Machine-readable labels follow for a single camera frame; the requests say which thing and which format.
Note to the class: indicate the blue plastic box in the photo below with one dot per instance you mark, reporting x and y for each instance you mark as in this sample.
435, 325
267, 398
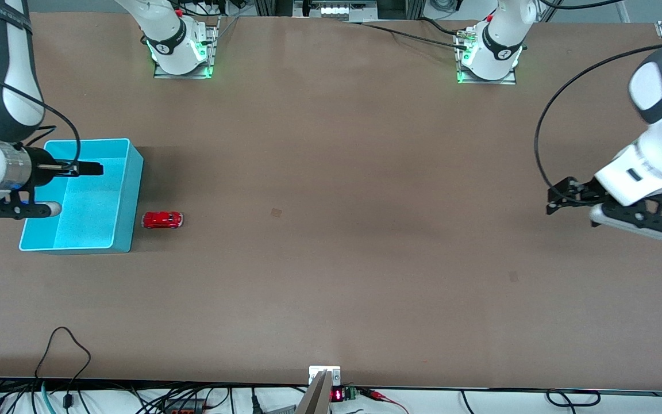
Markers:
95, 213

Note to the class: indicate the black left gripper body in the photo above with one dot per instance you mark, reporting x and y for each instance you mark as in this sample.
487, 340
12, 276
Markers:
585, 191

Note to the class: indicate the red beetle toy car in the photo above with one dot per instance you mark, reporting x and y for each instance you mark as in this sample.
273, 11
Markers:
161, 219

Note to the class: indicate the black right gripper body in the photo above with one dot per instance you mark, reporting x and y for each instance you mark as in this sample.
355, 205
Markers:
38, 167

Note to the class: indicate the lit metal rack device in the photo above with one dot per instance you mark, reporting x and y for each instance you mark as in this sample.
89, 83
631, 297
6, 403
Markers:
337, 10

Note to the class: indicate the red digit display module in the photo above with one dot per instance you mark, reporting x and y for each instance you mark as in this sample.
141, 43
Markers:
338, 395

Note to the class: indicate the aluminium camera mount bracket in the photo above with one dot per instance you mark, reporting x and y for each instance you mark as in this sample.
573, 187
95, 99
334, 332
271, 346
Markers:
316, 397

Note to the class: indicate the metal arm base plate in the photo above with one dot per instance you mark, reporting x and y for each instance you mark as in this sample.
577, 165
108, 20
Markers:
486, 82
181, 75

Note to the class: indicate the dark power strip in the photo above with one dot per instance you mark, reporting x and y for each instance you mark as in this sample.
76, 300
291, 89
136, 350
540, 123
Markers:
184, 407

